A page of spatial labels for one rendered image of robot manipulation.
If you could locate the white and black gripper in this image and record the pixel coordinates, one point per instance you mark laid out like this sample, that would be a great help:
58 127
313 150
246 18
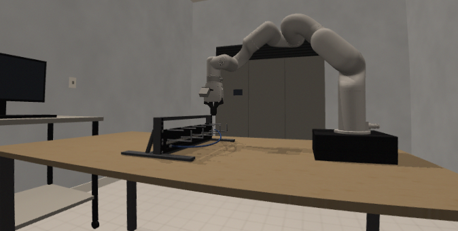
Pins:
217 95

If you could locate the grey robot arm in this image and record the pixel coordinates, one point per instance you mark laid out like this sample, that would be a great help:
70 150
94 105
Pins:
336 51

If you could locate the black metal rack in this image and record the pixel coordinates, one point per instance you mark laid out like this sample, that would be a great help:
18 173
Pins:
164 141

